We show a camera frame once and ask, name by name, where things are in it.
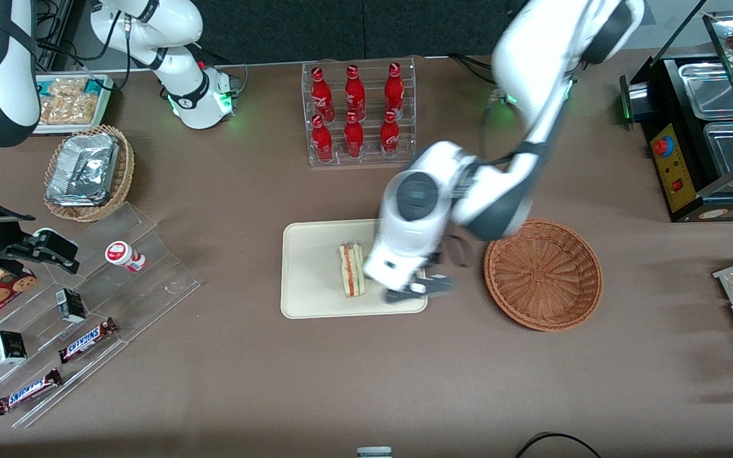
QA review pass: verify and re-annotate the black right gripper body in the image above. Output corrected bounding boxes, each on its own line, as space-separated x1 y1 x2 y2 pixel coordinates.
0 230 39 265

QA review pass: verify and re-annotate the triangle sandwich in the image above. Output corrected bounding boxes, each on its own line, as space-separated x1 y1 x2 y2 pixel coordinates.
339 242 366 298

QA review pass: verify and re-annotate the cream plastic tray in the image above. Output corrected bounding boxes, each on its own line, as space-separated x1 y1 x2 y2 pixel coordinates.
281 219 429 319

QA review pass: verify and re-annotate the light wicker basket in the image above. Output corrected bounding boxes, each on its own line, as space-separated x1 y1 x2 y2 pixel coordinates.
44 125 135 223

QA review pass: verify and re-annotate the brown wicker basket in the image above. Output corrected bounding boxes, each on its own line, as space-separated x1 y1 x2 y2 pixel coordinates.
484 218 604 332

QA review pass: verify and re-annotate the small black carton box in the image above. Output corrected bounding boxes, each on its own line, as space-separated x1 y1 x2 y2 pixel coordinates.
56 288 87 323
0 331 27 365

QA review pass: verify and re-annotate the red capped small bottle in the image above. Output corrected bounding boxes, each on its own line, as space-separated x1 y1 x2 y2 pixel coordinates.
105 240 146 273

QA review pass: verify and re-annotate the silver foil packet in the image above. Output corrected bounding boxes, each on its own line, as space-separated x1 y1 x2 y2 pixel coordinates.
46 132 119 207

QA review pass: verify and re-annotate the Snickers chocolate bar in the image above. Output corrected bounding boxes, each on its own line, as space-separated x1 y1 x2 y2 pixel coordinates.
59 317 119 364
0 368 63 415

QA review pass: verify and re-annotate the clear acrylic stepped stand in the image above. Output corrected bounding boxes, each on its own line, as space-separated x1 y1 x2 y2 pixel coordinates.
0 202 202 429

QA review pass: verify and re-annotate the clear acrylic bottle rack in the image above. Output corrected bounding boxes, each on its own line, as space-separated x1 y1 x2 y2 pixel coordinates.
302 57 417 167

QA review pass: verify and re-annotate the red cola bottle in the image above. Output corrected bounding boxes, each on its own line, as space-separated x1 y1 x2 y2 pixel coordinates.
380 110 401 158
311 67 335 123
345 64 367 121
385 62 405 118
344 112 365 158
311 114 335 163

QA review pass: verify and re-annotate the white snack container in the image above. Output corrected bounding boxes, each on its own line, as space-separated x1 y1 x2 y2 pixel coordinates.
34 73 116 135

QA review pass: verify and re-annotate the black food warmer appliance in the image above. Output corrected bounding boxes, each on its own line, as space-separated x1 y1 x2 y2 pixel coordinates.
619 0 733 223

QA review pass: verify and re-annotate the black floor cable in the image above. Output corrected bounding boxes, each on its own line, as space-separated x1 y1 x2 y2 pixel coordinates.
515 433 603 458

